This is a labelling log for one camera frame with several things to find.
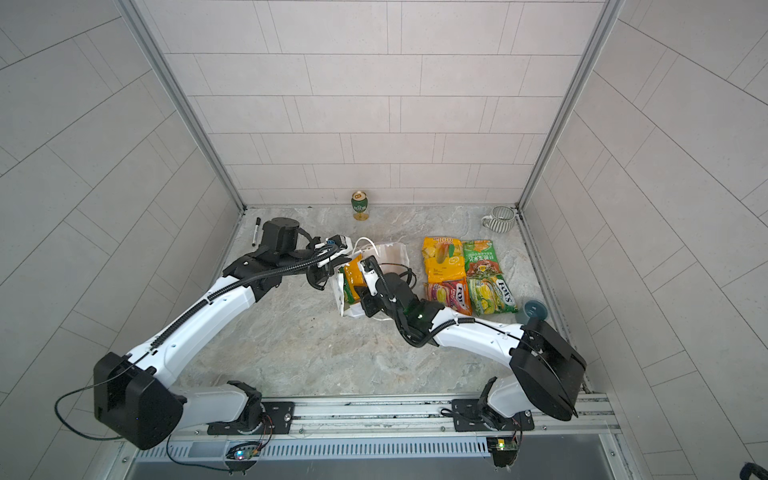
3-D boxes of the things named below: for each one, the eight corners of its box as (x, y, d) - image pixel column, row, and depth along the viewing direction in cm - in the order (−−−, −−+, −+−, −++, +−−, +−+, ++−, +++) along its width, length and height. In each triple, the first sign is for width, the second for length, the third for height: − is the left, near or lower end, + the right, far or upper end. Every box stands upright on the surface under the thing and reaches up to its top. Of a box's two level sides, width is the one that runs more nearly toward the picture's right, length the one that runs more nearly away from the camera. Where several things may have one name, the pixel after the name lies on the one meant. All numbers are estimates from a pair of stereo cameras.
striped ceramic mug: (480, 229, 112) (485, 214, 106) (494, 216, 116) (499, 201, 110) (499, 241, 108) (505, 227, 102) (513, 227, 113) (519, 213, 106)
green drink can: (354, 222, 114) (350, 202, 106) (355, 210, 118) (352, 190, 110) (367, 222, 114) (365, 202, 106) (369, 210, 118) (366, 190, 110)
